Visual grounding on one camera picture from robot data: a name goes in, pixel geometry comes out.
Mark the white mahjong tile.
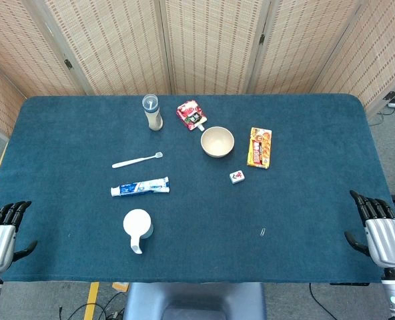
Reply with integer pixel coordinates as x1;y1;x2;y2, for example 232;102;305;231
229;169;246;185

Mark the beige bowl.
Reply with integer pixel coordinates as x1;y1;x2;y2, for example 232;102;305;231
200;125;236;159

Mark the red snack pouch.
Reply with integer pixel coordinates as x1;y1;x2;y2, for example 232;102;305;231
175;99;208;132

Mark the blue tablecloth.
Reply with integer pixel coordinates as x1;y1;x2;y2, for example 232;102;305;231
0;93;395;284

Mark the beige bottle with blue cap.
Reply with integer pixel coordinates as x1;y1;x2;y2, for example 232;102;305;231
141;93;164;131

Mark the yellow orange food box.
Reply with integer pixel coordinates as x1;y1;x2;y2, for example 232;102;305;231
246;127;273;170

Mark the white handled cup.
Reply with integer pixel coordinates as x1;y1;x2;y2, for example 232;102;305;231
123;208;154;255

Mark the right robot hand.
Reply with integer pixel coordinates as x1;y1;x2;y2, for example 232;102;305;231
344;190;395;270

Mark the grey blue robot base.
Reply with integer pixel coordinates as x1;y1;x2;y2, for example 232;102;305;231
122;282;268;320

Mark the woven folding screen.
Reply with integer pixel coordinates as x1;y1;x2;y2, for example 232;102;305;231
0;0;395;137

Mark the white toothbrush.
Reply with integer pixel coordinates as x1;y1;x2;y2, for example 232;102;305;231
111;151;163;169

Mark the black floor cable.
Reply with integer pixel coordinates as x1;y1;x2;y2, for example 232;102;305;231
59;292;128;320
309;283;338;320

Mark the blue white toothpaste tube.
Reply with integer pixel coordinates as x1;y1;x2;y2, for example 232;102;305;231
110;176;170;197

